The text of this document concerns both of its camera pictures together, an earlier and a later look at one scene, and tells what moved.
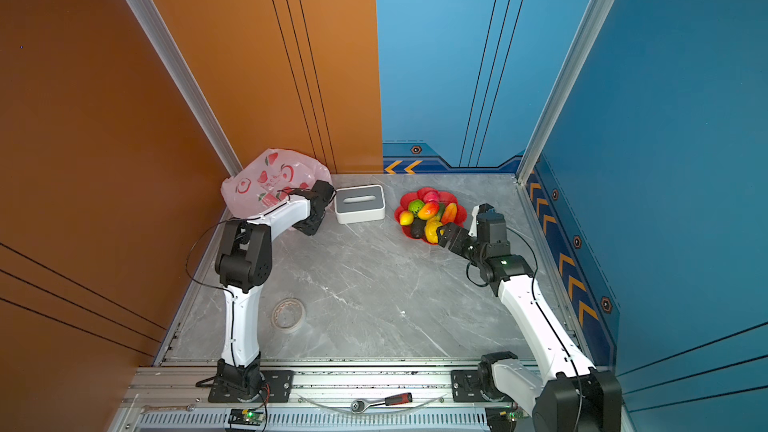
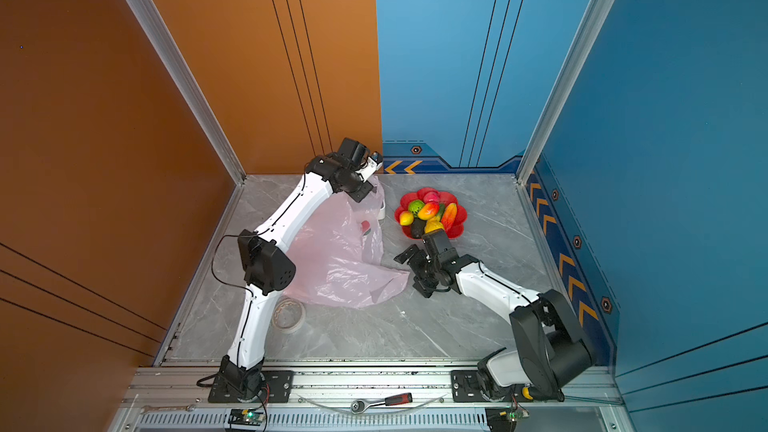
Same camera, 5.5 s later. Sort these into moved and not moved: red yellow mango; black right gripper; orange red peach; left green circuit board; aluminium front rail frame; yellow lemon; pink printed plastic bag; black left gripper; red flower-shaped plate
Moved: black left gripper; pink printed plastic bag; black right gripper
Not moved: aluminium front rail frame; red yellow mango; yellow lemon; orange red peach; left green circuit board; red flower-shaped plate
